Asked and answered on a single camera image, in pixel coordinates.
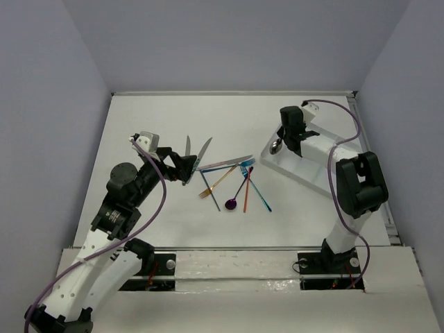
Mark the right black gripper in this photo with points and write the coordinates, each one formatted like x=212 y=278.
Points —
x=282 y=132

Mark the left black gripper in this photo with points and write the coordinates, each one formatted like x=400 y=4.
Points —
x=168 y=163

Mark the silver spoon pink handle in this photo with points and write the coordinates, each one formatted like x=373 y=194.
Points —
x=275 y=146

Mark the orange chopstick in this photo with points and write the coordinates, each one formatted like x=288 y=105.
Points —
x=247 y=190

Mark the purple spoon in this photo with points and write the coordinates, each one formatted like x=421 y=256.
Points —
x=231 y=204

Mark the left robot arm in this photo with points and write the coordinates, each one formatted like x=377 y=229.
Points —
x=111 y=252

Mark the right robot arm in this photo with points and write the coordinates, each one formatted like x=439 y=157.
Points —
x=356 y=181

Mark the blue chopstick diagonal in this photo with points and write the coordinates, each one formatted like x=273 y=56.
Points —
x=210 y=191

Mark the gold fork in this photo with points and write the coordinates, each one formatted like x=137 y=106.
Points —
x=205 y=193

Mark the blue chopstick horizontal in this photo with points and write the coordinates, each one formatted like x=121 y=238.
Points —
x=218 y=168

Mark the white divided utensil tray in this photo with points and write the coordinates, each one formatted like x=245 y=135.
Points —
x=307 y=172

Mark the blue fork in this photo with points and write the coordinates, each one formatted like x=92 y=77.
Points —
x=243 y=167

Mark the silver knife dark handle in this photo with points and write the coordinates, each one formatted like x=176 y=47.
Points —
x=188 y=146

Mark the silver knife teal handle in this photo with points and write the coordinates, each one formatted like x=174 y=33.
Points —
x=201 y=153

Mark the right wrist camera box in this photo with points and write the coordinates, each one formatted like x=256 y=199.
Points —
x=309 y=111

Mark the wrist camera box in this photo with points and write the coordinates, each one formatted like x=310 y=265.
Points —
x=145 y=141
x=309 y=111

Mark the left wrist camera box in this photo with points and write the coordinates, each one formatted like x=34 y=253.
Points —
x=145 y=141

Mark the aluminium frame rail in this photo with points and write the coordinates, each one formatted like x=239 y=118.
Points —
x=346 y=93

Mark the silver knife pink handle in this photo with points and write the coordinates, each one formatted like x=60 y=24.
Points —
x=226 y=162

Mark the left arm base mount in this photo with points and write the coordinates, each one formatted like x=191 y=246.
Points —
x=159 y=275

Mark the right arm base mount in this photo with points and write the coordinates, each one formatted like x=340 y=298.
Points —
x=314 y=276

